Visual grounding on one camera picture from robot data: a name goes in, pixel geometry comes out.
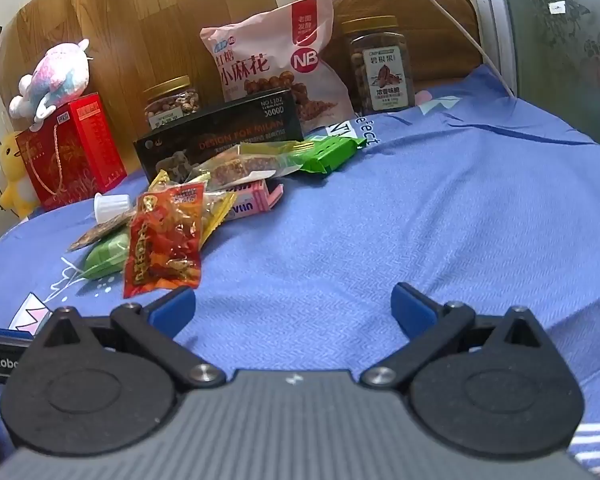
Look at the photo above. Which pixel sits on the clear snack bar packet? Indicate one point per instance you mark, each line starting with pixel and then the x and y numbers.
pixel 250 165

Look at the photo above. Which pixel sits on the frosted patterned glass door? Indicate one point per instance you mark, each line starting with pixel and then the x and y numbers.
pixel 565 50

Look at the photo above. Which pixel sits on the small white cup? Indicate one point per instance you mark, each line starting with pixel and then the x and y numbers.
pixel 111 207

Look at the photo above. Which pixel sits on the pink snack bag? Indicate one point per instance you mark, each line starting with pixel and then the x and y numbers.
pixel 265 50

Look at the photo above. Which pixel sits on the striped cloth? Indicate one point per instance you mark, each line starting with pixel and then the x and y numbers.
pixel 597 447

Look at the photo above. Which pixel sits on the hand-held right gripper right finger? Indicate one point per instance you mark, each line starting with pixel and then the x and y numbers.
pixel 412 310

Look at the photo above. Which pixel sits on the tall nut jar gold lid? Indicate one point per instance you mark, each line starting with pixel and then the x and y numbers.
pixel 380 70

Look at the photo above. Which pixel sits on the yellow duck plush toy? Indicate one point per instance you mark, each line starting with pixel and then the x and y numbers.
pixel 15 170

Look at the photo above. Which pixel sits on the wooden board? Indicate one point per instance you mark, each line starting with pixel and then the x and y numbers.
pixel 145 25

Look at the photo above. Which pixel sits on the black printed box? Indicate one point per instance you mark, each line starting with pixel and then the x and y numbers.
pixel 220 132

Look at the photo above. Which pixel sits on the yellow snack packet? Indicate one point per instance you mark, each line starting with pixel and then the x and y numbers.
pixel 217 212

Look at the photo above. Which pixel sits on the red gift bag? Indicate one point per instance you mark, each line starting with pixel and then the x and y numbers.
pixel 75 160

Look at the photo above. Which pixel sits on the blue printed blanket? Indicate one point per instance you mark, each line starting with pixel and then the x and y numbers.
pixel 380 235

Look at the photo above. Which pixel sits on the short nut jar gold lid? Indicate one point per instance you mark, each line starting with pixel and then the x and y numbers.
pixel 172 102

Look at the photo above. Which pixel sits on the brown snack packet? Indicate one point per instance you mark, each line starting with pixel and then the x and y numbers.
pixel 100 232

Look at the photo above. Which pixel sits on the pink plush toy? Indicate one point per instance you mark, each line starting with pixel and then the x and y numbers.
pixel 55 75

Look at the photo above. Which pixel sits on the pale green snack packet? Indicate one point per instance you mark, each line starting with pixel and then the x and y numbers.
pixel 107 257

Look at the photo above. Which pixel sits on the red snack packet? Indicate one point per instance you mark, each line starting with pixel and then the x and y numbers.
pixel 162 245

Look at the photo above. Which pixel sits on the white door frame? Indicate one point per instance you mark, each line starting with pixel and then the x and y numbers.
pixel 490 20

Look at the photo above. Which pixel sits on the pink snack box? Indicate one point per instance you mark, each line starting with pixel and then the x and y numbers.
pixel 252 200

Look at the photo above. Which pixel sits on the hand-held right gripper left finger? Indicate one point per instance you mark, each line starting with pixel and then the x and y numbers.
pixel 172 309

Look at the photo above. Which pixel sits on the bright green snack packet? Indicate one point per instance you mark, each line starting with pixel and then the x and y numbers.
pixel 332 155

